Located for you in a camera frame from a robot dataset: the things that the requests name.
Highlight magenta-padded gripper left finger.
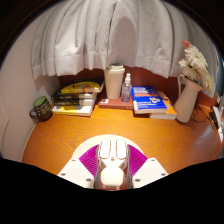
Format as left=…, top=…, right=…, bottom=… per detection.
left=57, top=143, right=101, bottom=190

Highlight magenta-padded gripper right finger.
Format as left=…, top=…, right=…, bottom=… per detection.
left=125, top=143, right=169, bottom=190

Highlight white computer mouse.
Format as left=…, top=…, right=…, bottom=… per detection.
left=96, top=138, right=131, bottom=189

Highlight yellow and white book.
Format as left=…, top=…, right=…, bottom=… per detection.
left=51, top=103, right=94, bottom=117

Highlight orange book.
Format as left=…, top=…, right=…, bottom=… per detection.
left=148, top=89, right=178, bottom=120

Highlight dark green mug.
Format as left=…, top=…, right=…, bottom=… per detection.
left=29, top=95, right=54, bottom=122

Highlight blue book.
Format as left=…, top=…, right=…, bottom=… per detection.
left=130, top=85, right=169, bottom=115

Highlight red book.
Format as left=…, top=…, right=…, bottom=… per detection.
left=98, top=96, right=134, bottom=111

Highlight white pitcher vase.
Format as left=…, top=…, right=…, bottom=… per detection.
left=173, top=73, right=204, bottom=124

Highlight clear spray bottle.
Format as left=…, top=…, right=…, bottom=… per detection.
left=120, top=73, right=133, bottom=103

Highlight black and yellow book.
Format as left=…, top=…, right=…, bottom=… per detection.
left=59, top=78, right=105, bottom=95

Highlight white flat device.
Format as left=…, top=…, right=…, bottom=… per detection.
left=209, top=104, right=224, bottom=143

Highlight cream travel tumbler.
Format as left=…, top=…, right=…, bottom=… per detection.
left=103, top=63, right=126, bottom=100

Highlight white flower bouquet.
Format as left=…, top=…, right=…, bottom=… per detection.
left=178, top=40, right=215, bottom=93

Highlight white curtain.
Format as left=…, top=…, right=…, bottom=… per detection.
left=30, top=0, right=221, bottom=81

